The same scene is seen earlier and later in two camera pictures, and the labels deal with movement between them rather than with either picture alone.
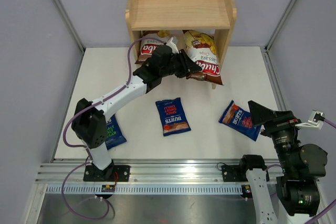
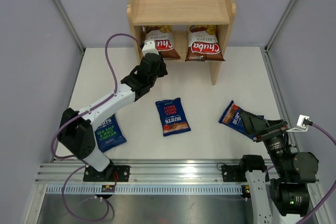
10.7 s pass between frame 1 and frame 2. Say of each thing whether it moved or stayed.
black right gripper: moved
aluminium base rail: stayed
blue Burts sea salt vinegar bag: stayed
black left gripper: moved
